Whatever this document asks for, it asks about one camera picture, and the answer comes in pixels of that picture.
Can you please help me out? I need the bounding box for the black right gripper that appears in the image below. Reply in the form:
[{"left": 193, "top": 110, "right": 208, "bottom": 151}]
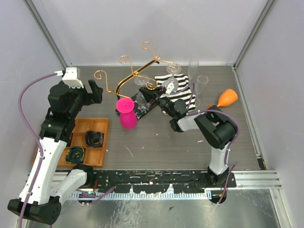
[{"left": 139, "top": 85, "right": 176, "bottom": 118}]

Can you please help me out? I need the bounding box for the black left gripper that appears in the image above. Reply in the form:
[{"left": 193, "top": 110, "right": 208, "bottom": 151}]
[{"left": 69, "top": 79, "right": 103, "bottom": 118}]

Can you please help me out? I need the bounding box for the clear stemmed wine glass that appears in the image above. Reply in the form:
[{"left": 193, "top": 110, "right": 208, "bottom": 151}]
[{"left": 133, "top": 74, "right": 150, "bottom": 111}]

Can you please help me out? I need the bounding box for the pink plastic wine glass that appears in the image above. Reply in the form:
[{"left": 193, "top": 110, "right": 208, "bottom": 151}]
[{"left": 116, "top": 97, "right": 137, "bottom": 130}]

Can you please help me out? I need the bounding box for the gold wine glass rack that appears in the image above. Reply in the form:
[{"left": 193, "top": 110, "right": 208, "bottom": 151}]
[{"left": 94, "top": 41, "right": 174, "bottom": 100}]

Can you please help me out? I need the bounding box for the orange plastic wine glass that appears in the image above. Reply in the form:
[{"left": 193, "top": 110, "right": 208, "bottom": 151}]
[{"left": 217, "top": 89, "right": 238, "bottom": 107}]

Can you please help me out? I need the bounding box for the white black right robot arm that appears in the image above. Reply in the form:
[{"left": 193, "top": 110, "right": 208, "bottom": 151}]
[{"left": 139, "top": 87, "right": 238, "bottom": 187}]

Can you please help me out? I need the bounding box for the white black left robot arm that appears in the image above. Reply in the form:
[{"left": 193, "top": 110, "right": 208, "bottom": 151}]
[{"left": 8, "top": 80, "right": 103, "bottom": 225}]

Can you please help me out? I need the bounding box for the black white striped cloth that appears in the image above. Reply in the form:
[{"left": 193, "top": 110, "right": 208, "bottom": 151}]
[{"left": 161, "top": 74, "right": 196, "bottom": 112}]

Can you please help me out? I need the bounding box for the blue floral rolled tie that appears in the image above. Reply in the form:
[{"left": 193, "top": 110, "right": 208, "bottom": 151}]
[{"left": 85, "top": 131, "right": 104, "bottom": 148}]

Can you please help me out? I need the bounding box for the tall clear champagne flute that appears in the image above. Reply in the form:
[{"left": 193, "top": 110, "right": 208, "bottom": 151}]
[{"left": 188, "top": 59, "right": 199, "bottom": 81}]

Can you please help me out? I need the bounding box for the orange wooden compartment tray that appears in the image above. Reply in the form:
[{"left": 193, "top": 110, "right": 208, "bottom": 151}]
[{"left": 57, "top": 118, "right": 110, "bottom": 169}]

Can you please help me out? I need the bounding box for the yellow blue rolled tie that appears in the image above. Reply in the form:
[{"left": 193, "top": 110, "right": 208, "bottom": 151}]
[{"left": 66, "top": 146, "right": 86, "bottom": 164}]

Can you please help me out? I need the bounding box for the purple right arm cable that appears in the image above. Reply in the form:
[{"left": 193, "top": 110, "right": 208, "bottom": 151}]
[{"left": 171, "top": 83, "right": 239, "bottom": 205}]

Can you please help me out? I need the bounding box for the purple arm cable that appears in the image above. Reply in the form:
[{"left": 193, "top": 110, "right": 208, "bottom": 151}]
[
  {"left": 171, "top": 83, "right": 239, "bottom": 205},
  {"left": 18, "top": 72, "right": 117, "bottom": 228}
]

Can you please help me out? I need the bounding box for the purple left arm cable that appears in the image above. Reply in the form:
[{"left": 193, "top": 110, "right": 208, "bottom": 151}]
[{"left": 18, "top": 72, "right": 117, "bottom": 228}]

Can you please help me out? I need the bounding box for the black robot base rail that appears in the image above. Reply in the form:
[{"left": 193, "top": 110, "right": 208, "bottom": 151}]
[{"left": 81, "top": 170, "right": 237, "bottom": 194}]

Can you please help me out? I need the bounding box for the white slotted cable duct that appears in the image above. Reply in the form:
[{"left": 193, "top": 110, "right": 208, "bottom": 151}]
[{"left": 68, "top": 191, "right": 212, "bottom": 200}]

